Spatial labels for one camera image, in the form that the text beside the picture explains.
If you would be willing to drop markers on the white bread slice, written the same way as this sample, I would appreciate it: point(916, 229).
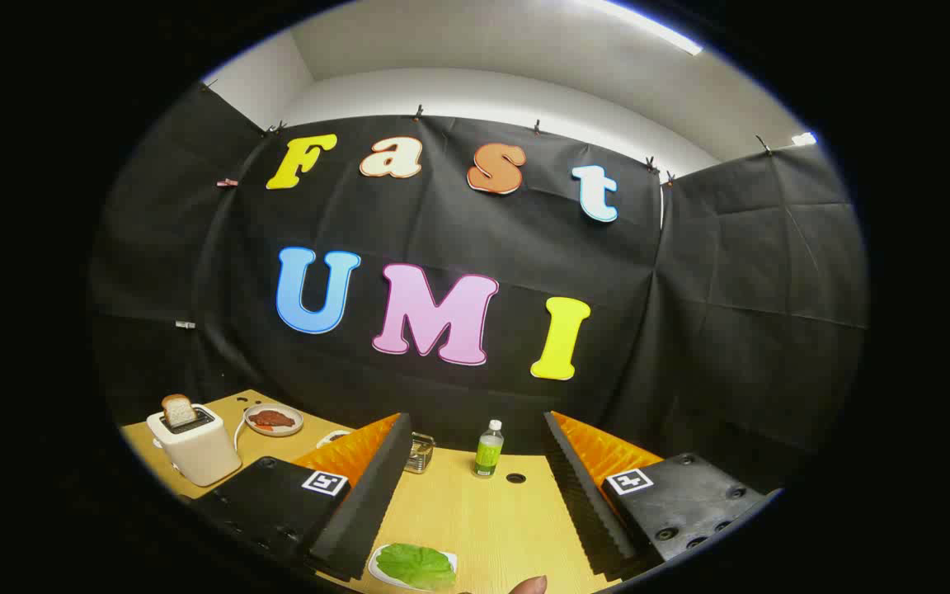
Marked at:
point(178, 410)

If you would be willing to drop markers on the square white plate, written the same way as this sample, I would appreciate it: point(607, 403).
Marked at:
point(373, 567)

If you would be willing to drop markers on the red meat slice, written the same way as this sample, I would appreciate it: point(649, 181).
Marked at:
point(273, 419)

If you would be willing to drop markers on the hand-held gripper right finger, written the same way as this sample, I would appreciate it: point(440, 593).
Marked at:
point(582, 503)

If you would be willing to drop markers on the white toaster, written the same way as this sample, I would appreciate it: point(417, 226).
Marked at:
point(199, 450)

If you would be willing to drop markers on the black backdrop cloth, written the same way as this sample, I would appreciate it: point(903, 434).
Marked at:
point(442, 231)

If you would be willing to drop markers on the green label plastic bottle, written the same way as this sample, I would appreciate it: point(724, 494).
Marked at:
point(488, 454)

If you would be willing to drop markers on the green lettuce leaf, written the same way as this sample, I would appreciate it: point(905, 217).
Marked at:
point(416, 565)

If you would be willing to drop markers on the round white plate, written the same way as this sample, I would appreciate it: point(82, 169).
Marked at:
point(289, 429)

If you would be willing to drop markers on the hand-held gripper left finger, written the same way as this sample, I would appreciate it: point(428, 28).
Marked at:
point(368, 503)

